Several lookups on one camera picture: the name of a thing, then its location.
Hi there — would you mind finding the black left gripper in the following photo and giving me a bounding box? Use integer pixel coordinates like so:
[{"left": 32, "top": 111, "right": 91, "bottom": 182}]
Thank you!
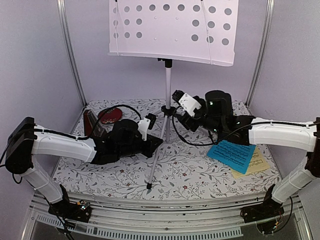
[{"left": 117, "top": 134, "right": 163, "bottom": 160}]

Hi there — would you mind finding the blue sheet music page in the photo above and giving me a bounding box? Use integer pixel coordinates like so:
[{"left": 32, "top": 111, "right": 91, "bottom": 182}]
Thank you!
[{"left": 207, "top": 140, "right": 256, "bottom": 174}]

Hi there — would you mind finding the clear plastic metronome cover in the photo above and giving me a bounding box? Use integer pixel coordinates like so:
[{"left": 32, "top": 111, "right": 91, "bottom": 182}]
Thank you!
[{"left": 87, "top": 110, "right": 105, "bottom": 137}]

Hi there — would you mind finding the dark red wooden metronome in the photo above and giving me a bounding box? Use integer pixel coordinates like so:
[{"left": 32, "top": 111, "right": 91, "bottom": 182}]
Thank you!
[{"left": 83, "top": 109, "right": 107, "bottom": 137}]

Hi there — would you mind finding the yellow paper sheet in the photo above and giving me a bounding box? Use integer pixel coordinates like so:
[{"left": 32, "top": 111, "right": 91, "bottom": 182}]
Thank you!
[{"left": 231, "top": 147, "right": 270, "bottom": 179}]

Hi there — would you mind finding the white tripod music stand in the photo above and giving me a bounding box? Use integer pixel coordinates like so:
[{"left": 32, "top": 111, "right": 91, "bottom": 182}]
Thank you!
[{"left": 107, "top": 0, "right": 240, "bottom": 190}]

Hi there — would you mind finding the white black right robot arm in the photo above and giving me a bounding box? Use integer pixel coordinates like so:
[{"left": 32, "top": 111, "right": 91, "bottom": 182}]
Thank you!
[{"left": 172, "top": 90, "right": 320, "bottom": 218}]

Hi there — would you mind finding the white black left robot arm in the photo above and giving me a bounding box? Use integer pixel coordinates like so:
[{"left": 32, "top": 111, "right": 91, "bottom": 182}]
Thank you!
[{"left": 0, "top": 114, "right": 163, "bottom": 217}]

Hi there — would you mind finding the red floral round box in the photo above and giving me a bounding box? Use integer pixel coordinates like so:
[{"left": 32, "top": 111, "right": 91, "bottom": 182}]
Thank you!
[{"left": 98, "top": 107, "right": 123, "bottom": 125}]

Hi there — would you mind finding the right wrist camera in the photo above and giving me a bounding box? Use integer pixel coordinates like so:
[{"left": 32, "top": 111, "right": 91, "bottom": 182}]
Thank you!
[{"left": 172, "top": 90, "right": 202, "bottom": 118}]

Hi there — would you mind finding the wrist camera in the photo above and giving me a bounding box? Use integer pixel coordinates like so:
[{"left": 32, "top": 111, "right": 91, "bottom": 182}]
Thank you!
[
  {"left": 172, "top": 90, "right": 202, "bottom": 118},
  {"left": 137, "top": 113, "right": 157, "bottom": 141}
]

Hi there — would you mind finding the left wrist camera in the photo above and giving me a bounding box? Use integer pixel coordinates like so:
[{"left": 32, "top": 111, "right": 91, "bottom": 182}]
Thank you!
[{"left": 137, "top": 113, "right": 157, "bottom": 141}]

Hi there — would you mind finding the front aluminium rail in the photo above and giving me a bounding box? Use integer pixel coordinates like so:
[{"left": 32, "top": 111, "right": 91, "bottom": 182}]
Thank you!
[{"left": 21, "top": 192, "right": 313, "bottom": 240}]

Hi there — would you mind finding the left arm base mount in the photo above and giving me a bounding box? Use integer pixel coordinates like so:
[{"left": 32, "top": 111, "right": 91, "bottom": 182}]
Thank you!
[{"left": 48, "top": 196, "right": 92, "bottom": 223}]

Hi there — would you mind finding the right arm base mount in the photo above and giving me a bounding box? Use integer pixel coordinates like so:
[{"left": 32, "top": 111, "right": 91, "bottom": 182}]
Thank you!
[{"left": 240, "top": 196, "right": 294, "bottom": 236}]

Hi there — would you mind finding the right aluminium frame post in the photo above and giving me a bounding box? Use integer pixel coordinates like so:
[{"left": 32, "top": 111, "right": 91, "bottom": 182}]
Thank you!
[{"left": 245, "top": 0, "right": 275, "bottom": 108}]

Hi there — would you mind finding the aluminium frame post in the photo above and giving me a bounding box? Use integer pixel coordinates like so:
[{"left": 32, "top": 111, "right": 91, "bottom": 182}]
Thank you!
[
  {"left": 245, "top": 0, "right": 275, "bottom": 108},
  {"left": 56, "top": 0, "right": 88, "bottom": 107}
]

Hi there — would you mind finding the left aluminium frame post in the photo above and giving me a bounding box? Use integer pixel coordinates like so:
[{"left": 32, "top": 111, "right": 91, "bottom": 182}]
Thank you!
[{"left": 56, "top": 0, "right": 88, "bottom": 107}]

